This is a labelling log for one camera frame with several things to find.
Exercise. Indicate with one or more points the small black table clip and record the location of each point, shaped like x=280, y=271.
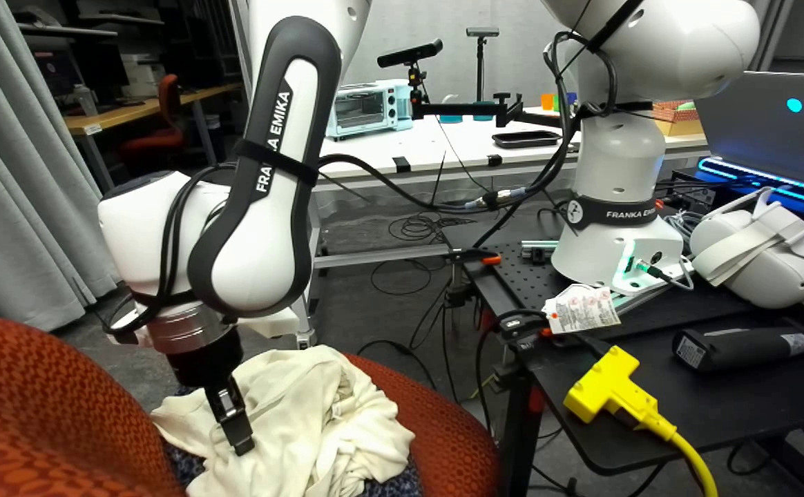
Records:
x=400, y=164
x=496, y=160

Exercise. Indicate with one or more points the teal toy oven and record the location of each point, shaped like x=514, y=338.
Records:
x=369, y=107

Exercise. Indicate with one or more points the white curtain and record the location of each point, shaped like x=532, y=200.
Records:
x=511, y=45

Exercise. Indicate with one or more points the laptop with blue glow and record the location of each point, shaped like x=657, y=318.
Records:
x=769, y=128

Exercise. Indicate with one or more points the black stand pole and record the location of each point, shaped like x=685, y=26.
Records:
x=480, y=56

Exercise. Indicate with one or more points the black red table clamp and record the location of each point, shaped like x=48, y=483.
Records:
x=519, y=328

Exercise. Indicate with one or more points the dark storage shelf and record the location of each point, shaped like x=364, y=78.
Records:
x=78, y=45

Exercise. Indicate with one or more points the grey curtain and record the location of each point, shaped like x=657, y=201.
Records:
x=22, y=182

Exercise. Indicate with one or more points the white table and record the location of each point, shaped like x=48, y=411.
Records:
x=418, y=147

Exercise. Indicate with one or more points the wooden desk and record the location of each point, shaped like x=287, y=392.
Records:
x=125, y=113

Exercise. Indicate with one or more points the red office chair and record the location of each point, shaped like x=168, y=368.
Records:
x=156, y=138

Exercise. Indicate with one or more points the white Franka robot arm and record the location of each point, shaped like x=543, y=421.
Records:
x=262, y=249

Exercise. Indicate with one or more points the orange upholstered chair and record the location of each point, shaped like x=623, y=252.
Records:
x=31, y=403

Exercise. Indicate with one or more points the white packet red print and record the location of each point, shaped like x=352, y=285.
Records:
x=583, y=307

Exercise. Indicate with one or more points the black electronics box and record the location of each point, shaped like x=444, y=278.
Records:
x=690, y=193

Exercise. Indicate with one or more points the orange wooden box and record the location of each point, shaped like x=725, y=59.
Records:
x=677, y=120

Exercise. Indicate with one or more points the black robot table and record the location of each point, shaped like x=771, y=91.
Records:
x=742, y=403

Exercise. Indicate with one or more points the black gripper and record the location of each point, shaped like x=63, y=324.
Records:
x=200, y=354

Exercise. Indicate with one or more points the small black tripod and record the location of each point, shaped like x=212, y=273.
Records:
x=418, y=91

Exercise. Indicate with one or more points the black handheld device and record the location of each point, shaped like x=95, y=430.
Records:
x=742, y=347

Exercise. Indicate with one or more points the white VR headset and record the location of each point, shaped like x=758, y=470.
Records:
x=759, y=263

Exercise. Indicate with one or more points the orange toy block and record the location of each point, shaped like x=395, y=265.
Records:
x=545, y=99

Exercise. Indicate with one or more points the white blanket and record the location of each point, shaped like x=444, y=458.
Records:
x=326, y=423

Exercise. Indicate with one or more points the black camera bar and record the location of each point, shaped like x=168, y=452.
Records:
x=410, y=56

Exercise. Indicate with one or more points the black flat phone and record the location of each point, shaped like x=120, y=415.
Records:
x=526, y=138

